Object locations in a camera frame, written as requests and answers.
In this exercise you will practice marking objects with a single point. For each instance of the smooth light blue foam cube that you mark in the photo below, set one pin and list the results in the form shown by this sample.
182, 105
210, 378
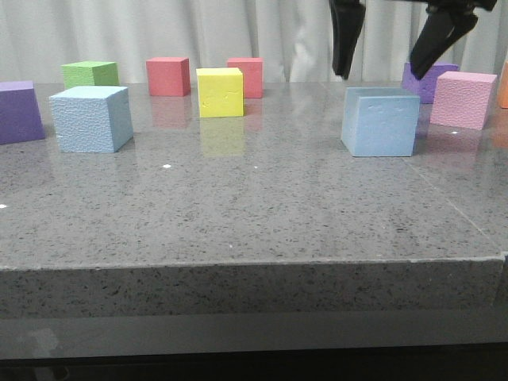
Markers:
380, 121

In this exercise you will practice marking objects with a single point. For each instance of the purple foam cube right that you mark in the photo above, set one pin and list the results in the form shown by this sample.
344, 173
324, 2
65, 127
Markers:
425, 88

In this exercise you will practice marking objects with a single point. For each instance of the purple foam cube left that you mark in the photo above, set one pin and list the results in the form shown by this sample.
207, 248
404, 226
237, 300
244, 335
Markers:
20, 114

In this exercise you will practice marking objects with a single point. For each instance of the grey curtain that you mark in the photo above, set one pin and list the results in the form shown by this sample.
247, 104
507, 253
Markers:
293, 37

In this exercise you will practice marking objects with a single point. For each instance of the red foam cube near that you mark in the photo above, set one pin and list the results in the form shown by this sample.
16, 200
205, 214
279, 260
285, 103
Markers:
168, 76

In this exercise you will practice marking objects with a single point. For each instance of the yellow foam cube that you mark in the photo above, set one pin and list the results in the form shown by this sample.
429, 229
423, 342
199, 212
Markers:
220, 92

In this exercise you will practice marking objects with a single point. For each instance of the red foam cube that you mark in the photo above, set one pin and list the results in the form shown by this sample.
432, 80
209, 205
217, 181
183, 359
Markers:
168, 76
252, 69

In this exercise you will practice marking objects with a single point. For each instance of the textured light blue foam cube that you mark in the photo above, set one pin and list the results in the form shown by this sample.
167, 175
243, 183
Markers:
93, 119

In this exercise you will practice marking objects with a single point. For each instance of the purple foam cube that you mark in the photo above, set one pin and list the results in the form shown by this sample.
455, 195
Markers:
425, 88
20, 114

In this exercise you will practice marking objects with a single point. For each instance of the pink foam cube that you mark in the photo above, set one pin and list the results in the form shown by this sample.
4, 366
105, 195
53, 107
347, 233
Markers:
462, 99

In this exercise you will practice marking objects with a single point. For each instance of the green foam cube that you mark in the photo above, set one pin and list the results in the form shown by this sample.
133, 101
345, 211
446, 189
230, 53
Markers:
90, 73

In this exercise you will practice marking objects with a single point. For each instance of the orange foam cube far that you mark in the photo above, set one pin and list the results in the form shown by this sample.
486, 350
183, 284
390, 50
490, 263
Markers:
502, 95

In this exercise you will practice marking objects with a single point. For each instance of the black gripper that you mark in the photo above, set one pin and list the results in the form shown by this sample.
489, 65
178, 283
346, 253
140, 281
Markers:
447, 22

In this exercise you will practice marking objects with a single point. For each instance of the red foam cube far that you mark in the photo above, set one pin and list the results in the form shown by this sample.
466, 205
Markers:
252, 69

